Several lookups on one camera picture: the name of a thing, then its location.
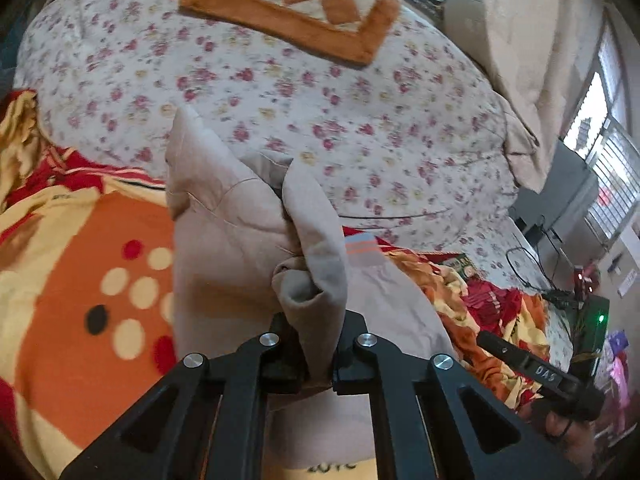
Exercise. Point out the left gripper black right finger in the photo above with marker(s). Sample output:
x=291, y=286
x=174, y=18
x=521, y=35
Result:
x=431, y=419

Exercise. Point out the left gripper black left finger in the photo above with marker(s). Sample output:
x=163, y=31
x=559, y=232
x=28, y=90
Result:
x=205, y=419

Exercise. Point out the beige large garment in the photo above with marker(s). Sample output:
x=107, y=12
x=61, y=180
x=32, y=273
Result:
x=254, y=236

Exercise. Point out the person's right hand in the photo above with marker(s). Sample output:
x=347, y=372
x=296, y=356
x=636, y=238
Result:
x=574, y=439

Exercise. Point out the black box with green light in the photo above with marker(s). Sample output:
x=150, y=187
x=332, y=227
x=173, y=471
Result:
x=590, y=329

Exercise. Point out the orange red patterned blanket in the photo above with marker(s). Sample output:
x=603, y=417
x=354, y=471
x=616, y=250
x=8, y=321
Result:
x=87, y=320

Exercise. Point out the floral white bedsheet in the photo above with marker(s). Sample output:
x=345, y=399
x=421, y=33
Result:
x=410, y=148

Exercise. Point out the beige curtain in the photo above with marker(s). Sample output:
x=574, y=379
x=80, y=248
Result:
x=536, y=54

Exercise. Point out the orange checkered mat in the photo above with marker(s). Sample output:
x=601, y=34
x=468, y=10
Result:
x=347, y=30

